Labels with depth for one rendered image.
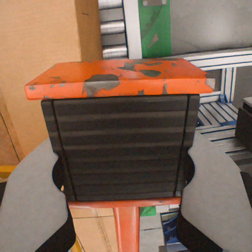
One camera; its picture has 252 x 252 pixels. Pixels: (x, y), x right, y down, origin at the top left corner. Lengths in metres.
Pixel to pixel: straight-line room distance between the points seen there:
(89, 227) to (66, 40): 1.29
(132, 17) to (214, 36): 0.83
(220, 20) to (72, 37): 1.20
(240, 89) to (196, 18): 0.53
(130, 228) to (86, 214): 1.18
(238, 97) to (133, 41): 0.89
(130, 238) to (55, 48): 0.33
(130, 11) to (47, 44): 0.40
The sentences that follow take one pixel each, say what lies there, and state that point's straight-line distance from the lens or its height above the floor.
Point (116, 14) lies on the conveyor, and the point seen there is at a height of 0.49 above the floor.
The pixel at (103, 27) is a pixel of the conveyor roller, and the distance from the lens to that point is 0.77.
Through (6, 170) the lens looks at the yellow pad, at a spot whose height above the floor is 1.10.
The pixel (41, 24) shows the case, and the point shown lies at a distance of 0.40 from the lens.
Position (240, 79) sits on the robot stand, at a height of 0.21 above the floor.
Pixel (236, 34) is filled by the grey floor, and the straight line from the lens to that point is 1.53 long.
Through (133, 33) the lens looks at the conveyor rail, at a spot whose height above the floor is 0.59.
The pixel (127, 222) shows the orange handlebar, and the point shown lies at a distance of 0.17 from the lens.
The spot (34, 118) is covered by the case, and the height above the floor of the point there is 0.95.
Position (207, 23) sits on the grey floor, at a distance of 1.43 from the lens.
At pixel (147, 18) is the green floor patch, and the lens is 1.33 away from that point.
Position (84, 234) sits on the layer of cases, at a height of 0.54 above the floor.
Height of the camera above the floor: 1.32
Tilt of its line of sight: 61 degrees down
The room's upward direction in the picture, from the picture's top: 177 degrees clockwise
